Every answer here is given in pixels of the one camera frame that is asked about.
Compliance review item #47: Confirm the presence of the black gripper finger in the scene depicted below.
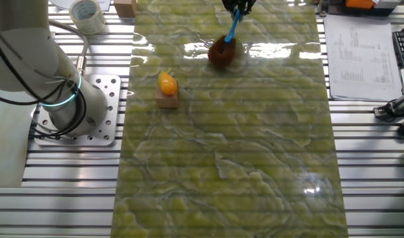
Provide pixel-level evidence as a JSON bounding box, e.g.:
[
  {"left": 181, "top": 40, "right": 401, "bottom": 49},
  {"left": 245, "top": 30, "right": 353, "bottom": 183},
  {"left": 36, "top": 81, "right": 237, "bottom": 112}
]
[
  {"left": 221, "top": 0, "right": 239, "bottom": 16},
  {"left": 239, "top": 0, "right": 257, "bottom": 22}
]

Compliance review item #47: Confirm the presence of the yellow toy mango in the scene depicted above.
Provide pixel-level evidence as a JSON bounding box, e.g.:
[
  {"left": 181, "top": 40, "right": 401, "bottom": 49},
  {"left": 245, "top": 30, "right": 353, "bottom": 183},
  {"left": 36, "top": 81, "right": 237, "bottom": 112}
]
[{"left": 157, "top": 71, "right": 179, "bottom": 97}]

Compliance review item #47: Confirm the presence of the cardboard box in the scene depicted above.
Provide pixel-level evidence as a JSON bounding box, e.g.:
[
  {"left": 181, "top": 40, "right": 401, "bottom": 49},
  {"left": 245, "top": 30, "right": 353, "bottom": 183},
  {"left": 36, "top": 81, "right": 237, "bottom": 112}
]
[{"left": 113, "top": 0, "right": 138, "bottom": 19}]

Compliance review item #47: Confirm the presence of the orange and black device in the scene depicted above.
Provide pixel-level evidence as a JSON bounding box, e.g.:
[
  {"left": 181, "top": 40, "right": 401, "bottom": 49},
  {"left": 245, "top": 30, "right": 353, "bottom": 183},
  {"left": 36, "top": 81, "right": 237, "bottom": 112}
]
[{"left": 319, "top": 0, "right": 401, "bottom": 17}]

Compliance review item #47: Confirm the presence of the small wooden block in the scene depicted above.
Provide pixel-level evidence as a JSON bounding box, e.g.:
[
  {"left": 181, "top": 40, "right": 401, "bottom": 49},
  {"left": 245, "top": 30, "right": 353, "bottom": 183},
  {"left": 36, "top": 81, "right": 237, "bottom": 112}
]
[{"left": 155, "top": 82, "right": 179, "bottom": 110}]

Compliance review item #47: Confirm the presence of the printed table paper sheet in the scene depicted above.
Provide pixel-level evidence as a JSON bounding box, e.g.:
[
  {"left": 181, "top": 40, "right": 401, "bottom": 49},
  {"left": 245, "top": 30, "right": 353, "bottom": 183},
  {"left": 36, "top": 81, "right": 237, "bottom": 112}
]
[{"left": 323, "top": 14, "right": 403, "bottom": 102}]

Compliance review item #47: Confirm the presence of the clear packing tape roll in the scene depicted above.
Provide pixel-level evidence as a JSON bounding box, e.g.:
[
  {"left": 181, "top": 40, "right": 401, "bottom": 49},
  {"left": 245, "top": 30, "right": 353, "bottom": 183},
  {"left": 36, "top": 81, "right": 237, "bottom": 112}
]
[{"left": 68, "top": 0, "right": 106, "bottom": 36}]

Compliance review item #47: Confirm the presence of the green marble pattern mat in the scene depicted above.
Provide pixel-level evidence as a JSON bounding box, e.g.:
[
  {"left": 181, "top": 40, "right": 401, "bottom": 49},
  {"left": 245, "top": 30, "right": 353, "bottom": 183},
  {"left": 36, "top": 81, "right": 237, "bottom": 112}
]
[{"left": 110, "top": 0, "right": 350, "bottom": 238}]

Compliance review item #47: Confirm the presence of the black keyboard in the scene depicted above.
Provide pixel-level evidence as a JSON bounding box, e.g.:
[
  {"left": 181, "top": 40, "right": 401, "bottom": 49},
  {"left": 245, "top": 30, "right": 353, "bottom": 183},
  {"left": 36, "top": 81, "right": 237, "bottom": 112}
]
[{"left": 391, "top": 28, "right": 404, "bottom": 69}]

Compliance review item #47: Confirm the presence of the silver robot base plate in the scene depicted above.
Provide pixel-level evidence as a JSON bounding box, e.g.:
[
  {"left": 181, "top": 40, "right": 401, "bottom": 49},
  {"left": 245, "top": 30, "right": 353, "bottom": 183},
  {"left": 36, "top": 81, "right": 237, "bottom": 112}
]
[{"left": 32, "top": 74, "right": 122, "bottom": 148}]

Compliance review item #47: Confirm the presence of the grey robot power cable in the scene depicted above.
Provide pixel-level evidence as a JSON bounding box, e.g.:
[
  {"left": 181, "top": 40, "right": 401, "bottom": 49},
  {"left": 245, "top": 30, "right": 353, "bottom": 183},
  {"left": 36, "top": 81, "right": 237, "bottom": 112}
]
[{"left": 48, "top": 19, "right": 90, "bottom": 79}]

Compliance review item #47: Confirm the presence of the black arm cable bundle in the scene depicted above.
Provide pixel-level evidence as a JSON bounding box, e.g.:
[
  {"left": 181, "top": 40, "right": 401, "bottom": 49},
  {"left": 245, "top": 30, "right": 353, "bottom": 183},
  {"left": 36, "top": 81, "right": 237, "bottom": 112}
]
[{"left": 0, "top": 19, "right": 87, "bottom": 139}]

